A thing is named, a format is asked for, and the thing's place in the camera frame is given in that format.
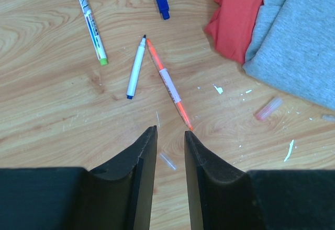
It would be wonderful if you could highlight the white marker blue end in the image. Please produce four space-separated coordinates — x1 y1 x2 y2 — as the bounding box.
126 35 146 99

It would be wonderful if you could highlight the blue pen cap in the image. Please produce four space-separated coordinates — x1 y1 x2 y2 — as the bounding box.
156 0 170 20

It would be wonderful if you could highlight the white marker green end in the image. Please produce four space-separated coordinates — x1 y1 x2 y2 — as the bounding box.
78 0 108 66

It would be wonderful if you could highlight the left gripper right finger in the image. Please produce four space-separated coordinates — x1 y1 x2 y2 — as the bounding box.
184 131 334 229

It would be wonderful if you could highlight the pink translucent pen cap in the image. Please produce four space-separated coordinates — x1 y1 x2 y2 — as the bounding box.
255 97 283 121

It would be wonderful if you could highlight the clear pen cap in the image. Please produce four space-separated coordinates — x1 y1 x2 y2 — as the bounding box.
322 114 335 122

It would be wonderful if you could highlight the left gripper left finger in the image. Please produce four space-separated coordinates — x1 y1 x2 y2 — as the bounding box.
1 126 158 229

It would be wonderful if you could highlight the orange highlighter pen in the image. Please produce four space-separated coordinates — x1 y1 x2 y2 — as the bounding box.
147 39 193 131

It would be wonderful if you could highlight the red and grey cloth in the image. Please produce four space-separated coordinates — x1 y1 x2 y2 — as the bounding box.
205 0 334 109

